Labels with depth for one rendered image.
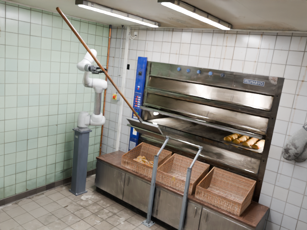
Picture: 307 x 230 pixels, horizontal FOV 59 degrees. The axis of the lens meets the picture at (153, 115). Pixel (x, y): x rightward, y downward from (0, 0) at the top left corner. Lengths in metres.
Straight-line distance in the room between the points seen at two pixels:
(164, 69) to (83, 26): 1.37
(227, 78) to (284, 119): 0.83
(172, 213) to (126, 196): 0.76
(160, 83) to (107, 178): 1.62
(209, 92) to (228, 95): 0.26
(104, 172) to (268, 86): 2.56
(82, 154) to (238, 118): 2.26
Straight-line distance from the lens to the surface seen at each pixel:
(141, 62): 4.22
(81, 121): 4.06
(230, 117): 3.56
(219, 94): 3.59
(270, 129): 3.44
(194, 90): 3.75
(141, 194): 3.86
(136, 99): 4.28
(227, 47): 3.59
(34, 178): 4.40
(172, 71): 3.95
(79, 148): 4.15
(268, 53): 3.43
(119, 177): 4.06
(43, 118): 4.15
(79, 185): 4.39
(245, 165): 3.60
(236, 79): 3.53
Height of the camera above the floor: 2.13
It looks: 11 degrees down
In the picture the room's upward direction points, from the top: 7 degrees clockwise
